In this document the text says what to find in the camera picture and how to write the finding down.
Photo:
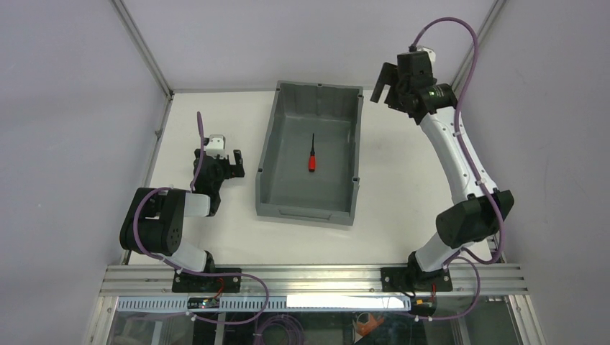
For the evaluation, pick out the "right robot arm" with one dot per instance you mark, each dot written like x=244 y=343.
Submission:
x=478 y=206

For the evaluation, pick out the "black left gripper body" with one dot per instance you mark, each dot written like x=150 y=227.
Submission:
x=219 y=162

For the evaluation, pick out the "grey plastic storage bin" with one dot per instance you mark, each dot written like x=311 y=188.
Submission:
x=284 y=188

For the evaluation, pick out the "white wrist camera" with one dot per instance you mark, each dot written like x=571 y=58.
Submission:
x=215 y=146
x=420 y=48

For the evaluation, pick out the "red handled screwdriver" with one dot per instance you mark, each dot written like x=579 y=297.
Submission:
x=312 y=163

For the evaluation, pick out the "orange object under table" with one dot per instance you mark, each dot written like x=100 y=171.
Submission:
x=365 y=323

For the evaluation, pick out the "white slotted cable duct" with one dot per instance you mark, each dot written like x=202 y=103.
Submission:
x=289 y=303

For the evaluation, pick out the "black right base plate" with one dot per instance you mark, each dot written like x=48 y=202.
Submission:
x=408 y=280

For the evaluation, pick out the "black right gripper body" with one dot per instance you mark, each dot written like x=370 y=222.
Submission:
x=395 y=90

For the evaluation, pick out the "aluminium front rail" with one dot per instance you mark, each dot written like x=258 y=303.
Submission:
x=343 y=279

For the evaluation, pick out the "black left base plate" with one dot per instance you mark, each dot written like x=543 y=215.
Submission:
x=188 y=283

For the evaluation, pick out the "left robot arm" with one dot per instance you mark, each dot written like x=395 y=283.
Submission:
x=153 y=225

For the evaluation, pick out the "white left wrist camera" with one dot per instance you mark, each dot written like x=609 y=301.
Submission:
x=215 y=146

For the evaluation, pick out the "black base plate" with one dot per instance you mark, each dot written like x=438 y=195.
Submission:
x=408 y=280
x=188 y=283

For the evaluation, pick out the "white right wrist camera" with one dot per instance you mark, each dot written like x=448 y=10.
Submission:
x=420 y=48

